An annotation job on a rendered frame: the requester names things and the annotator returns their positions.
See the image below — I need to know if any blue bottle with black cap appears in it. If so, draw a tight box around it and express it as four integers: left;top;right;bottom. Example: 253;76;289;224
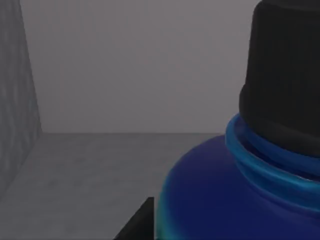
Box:
153;0;320;240

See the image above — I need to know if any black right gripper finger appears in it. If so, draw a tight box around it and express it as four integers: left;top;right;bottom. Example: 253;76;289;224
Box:
112;196;157;240

